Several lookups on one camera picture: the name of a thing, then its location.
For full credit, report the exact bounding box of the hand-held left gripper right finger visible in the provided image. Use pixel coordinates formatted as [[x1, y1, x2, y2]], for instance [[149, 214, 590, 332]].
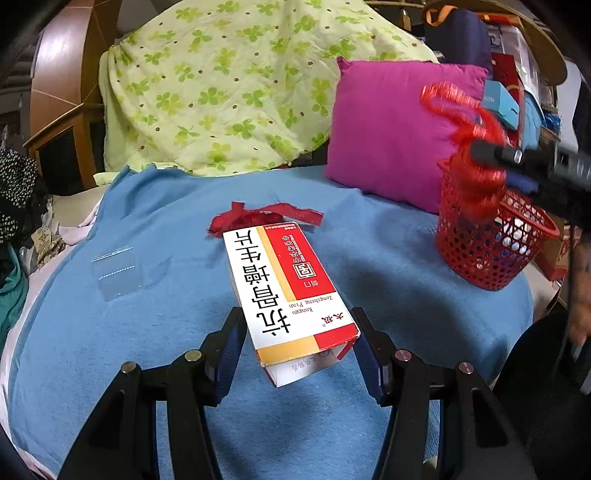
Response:
[[352, 307, 539, 480]]

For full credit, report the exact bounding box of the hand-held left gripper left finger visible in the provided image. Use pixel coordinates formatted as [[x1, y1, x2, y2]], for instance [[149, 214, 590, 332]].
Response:
[[58, 306, 249, 480]]

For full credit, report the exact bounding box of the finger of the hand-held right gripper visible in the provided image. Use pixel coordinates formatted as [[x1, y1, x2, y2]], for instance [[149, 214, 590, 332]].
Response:
[[468, 140, 555, 172]]

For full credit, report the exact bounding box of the red knotted plastic bag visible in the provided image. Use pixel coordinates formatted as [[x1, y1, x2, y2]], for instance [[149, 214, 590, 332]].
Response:
[[419, 82, 509, 222]]

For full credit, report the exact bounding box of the white paper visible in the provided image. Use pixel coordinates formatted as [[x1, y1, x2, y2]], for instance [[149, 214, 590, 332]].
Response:
[[499, 217, 532, 254]]

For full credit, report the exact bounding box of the red and white medicine box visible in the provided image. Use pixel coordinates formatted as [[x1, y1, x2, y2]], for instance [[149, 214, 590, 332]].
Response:
[[222, 223, 362, 388]]

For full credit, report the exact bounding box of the red plastic mesh basket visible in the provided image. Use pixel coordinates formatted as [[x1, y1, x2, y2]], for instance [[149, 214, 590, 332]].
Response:
[[436, 159, 560, 291]]

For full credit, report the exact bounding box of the clear plastic bag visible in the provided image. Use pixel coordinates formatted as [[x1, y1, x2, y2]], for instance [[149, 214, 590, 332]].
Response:
[[91, 247, 167, 303]]

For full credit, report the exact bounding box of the red plastic strip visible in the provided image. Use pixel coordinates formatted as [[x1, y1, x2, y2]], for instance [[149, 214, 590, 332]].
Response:
[[208, 202, 324, 239]]

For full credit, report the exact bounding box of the person's dark sleeved right forearm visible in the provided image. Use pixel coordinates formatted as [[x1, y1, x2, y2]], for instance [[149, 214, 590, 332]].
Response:
[[494, 314, 591, 480]]

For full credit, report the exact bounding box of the person's right hand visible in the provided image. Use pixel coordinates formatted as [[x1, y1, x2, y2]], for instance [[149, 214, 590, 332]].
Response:
[[566, 244, 591, 342]]

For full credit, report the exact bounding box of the light blue cardboard box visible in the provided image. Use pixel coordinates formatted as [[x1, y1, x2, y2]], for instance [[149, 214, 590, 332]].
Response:
[[482, 80, 520, 130]]

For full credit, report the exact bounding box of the blue plastic storage bin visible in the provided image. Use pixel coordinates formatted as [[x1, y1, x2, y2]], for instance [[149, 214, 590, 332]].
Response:
[[521, 92, 546, 148]]

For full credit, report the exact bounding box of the brown cardboard box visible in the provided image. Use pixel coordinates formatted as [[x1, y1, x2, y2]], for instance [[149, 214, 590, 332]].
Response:
[[536, 217, 573, 282]]

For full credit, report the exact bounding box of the red gift box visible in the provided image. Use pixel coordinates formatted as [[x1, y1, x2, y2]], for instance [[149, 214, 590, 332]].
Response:
[[489, 53, 525, 93]]

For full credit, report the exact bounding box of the magenta pillow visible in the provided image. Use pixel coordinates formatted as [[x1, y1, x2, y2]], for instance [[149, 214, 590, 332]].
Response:
[[325, 56, 489, 215]]

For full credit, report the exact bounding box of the blue blanket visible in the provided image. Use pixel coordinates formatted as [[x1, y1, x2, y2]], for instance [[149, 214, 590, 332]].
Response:
[[7, 166, 534, 480]]

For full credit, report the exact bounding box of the clear plastic storage box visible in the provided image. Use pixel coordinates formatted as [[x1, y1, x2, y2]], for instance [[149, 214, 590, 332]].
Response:
[[489, 23, 541, 93]]

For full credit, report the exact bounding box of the round wooden board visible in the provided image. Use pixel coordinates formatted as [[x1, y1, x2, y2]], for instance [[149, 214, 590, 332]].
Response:
[[522, 0, 568, 84]]

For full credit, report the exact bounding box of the beige patterned cloth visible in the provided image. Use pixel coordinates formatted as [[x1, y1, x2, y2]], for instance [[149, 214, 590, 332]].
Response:
[[30, 226, 65, 268]]

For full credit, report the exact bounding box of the teal garment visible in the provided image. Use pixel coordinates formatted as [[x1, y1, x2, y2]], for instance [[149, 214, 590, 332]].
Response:
[[0, 244, 28, 333]]

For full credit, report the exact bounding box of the green clover print quilt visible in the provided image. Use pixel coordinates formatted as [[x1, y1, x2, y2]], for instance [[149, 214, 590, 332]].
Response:
[[99, 0, 439, 177]]

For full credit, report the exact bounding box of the wooden cabinet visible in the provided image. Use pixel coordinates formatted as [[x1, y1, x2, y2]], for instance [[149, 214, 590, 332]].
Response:
[[23, 104, 109, 195]]

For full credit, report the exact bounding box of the black polka-dot garment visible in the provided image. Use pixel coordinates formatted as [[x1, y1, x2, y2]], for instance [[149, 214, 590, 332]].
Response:
[[0, 148, 51, 245]]

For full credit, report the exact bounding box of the wooden column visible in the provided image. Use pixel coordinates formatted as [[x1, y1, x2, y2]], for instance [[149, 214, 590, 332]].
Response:
[[32, 0, 123, 121]]

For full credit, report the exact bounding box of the navy bag with orange handles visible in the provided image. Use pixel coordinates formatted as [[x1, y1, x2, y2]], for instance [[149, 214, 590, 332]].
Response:
[[422, 4, 494, 75]]

